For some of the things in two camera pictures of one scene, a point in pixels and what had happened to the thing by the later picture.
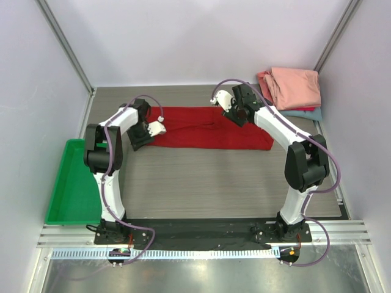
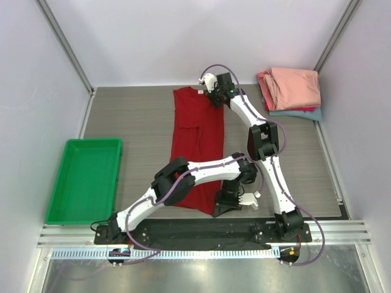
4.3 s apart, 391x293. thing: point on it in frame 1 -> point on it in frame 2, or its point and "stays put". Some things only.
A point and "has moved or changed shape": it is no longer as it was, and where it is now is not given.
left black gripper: (137, 143) -> (223, 205)
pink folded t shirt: (294, 88) stays put
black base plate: (202, 232) stays put
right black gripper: (237, 116) -> (214, 97)
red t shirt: (206, 128) has moved or changed shape
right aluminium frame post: (350, 11) stays put
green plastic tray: (75, 198) stays put
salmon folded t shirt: (264, 86) stays put
